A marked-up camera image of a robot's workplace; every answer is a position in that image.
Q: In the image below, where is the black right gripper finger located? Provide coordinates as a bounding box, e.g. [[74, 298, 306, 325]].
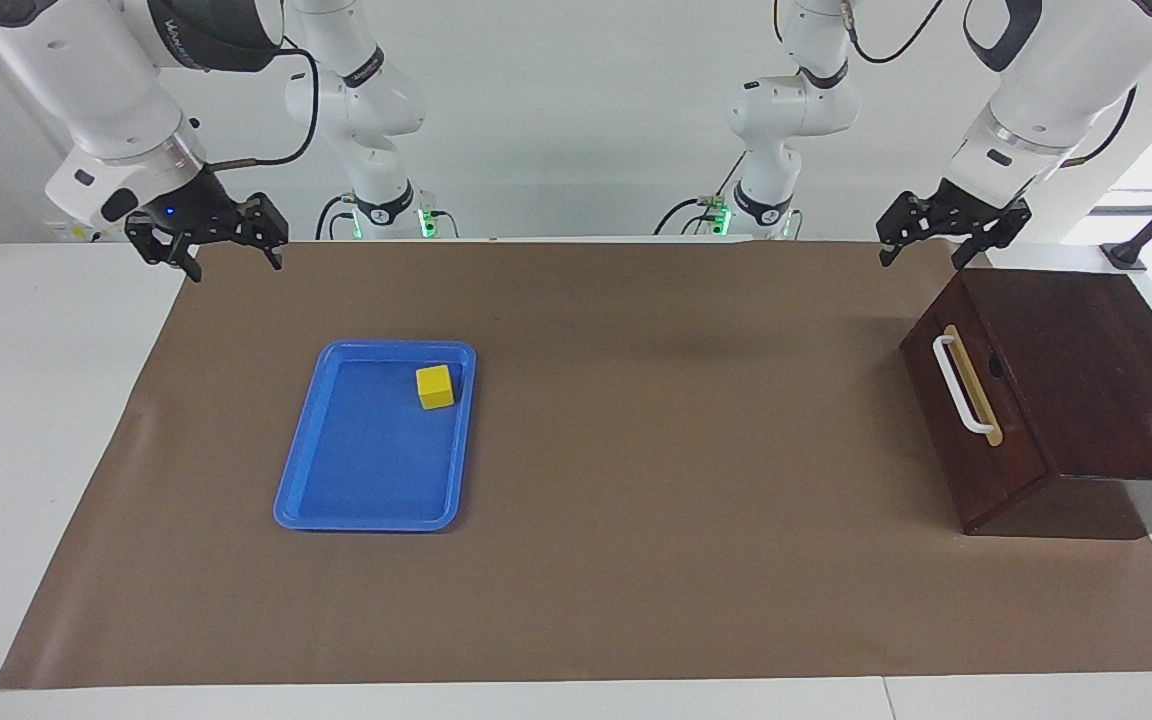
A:
[[236, 195, 289, 271], [124, 215, 202, 284]]

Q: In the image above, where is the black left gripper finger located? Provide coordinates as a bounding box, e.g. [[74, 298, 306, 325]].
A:
[[951, 203, 1032, 271], [878, 193, 937, 268]]

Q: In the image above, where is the white drawer handle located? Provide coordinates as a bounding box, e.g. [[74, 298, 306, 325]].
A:
[[933, 334, 995, 434]]

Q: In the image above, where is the beige handle backing strip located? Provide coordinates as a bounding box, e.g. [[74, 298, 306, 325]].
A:
[[944, 325, 1004, 447]]

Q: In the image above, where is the yellow cube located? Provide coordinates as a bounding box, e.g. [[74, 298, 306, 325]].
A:
[[415, 365, 455, 411]]

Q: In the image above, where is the wooden drawer with dark front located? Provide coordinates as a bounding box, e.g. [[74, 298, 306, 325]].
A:
[[901, 270, 1055, 534]]

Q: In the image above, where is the dark wooden drawer cabinet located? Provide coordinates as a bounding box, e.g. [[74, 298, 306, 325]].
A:
[[901, 268, 1152, 541]]

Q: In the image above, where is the blue plastic tray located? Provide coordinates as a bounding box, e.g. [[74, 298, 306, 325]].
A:
[[273, 339, 478, 533]]

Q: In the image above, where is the brown paper table mat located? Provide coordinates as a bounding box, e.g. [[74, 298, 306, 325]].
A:
[[0, 238, 1152, 691]]

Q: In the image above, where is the black base power cable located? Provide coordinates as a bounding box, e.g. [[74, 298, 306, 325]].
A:
[[654, 150, 749, 237], [316, 193, 357, 241]]

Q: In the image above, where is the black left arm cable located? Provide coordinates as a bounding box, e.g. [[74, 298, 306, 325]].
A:
[[841, 0, 1137, 169]]

